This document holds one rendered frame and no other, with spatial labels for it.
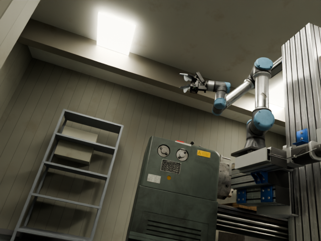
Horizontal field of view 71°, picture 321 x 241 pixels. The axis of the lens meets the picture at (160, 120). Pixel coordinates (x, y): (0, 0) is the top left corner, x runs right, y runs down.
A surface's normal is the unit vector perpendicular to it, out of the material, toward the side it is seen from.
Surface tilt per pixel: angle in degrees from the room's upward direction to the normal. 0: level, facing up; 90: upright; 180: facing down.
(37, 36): 90
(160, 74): 90
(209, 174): 90
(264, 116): 98
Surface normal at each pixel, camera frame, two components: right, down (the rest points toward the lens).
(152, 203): 0.15, -0.38
